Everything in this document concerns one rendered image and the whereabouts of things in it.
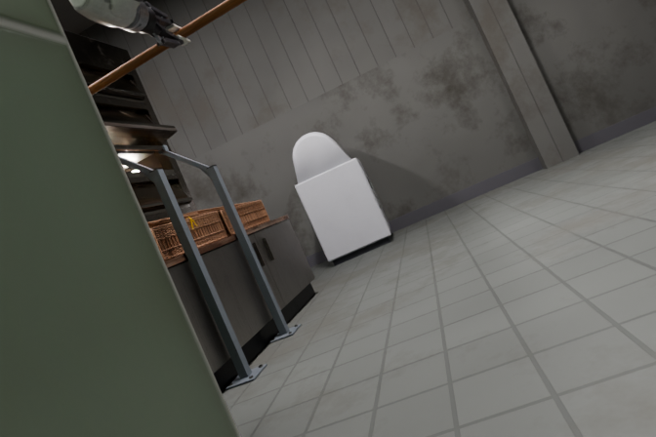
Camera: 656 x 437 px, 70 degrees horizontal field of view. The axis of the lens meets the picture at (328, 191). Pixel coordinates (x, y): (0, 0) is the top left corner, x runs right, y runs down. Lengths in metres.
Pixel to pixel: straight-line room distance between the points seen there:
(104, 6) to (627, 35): 4.67
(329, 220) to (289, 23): 2.18
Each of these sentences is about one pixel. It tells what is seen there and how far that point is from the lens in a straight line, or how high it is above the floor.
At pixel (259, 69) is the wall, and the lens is 5.19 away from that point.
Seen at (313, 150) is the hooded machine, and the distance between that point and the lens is 4.22.
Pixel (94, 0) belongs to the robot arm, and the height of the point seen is 1.16.
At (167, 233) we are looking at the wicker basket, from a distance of 2.14.
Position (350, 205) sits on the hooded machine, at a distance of 4.15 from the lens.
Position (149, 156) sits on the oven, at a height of 1.34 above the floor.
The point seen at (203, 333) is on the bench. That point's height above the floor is 0.25.
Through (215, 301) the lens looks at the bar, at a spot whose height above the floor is 0.34.
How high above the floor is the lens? 0.51
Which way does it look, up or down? 2 degrees up
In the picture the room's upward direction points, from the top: 24 degrees counter-clockwise
